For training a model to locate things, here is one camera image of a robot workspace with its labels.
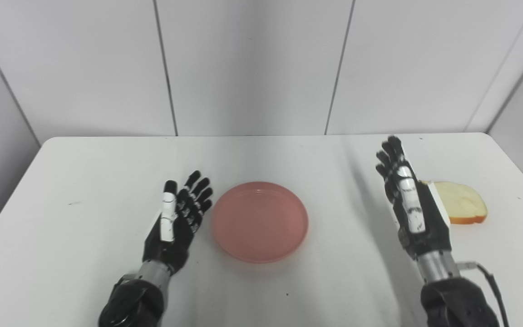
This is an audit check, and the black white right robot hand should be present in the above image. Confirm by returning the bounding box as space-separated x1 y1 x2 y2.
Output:
375 135 453 261

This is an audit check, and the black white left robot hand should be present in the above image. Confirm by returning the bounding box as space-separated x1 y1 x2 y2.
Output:
142 170 214 275

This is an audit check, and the slice of white bread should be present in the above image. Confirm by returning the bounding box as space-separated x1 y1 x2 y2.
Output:
420 181 488 225

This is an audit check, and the pink round plate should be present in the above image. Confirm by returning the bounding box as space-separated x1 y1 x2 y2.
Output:
212 182 309 264

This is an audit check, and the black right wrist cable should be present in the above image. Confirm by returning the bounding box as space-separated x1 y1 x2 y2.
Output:
456 261 512 327

